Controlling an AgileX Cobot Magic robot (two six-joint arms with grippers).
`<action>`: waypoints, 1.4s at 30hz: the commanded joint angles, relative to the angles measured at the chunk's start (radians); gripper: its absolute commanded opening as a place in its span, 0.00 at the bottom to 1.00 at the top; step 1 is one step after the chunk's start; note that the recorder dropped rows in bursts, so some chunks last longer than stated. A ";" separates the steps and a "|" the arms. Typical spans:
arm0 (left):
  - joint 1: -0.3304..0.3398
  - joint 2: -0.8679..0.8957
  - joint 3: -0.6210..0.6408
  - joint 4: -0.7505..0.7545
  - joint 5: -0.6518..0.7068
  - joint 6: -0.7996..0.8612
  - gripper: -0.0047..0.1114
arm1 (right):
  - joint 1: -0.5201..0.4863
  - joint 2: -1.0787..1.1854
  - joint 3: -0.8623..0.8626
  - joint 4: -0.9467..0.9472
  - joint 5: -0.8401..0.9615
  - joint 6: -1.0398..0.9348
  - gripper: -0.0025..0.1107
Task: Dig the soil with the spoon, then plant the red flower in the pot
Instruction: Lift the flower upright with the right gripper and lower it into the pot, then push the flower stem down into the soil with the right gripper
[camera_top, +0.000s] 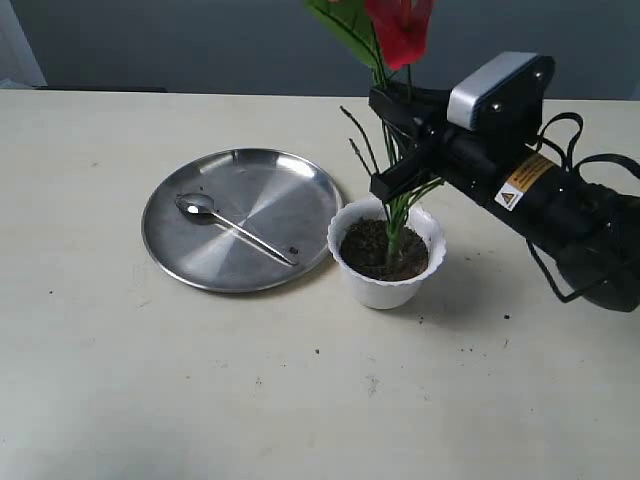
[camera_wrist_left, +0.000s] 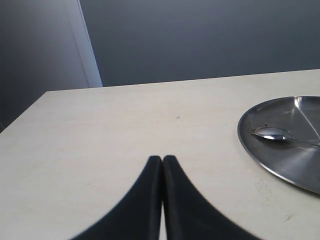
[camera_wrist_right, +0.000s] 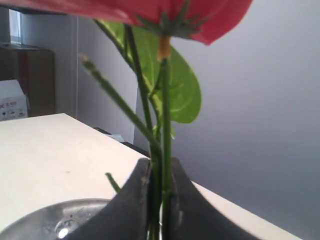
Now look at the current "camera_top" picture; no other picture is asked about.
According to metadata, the black second-arm gripper body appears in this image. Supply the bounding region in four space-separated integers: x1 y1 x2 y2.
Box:
422 117 615 250

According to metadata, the red artificial flower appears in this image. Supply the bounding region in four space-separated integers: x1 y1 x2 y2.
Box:
304 0 444 270

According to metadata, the steel spoon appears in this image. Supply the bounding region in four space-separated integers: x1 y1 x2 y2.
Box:
175 193 298 267

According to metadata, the dark soil in pot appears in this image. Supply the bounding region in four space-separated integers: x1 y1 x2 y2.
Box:
339 218 429 282

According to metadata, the white scalloped flower pot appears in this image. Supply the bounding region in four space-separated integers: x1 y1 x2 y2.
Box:
327 196 447 310

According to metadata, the round steel plate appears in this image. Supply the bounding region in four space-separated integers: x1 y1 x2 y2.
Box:
141 148 344 294

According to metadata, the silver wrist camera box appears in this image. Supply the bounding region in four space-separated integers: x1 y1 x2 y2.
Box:
446 51 556 145

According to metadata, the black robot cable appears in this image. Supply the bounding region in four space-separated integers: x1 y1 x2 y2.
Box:
524 112 640 305

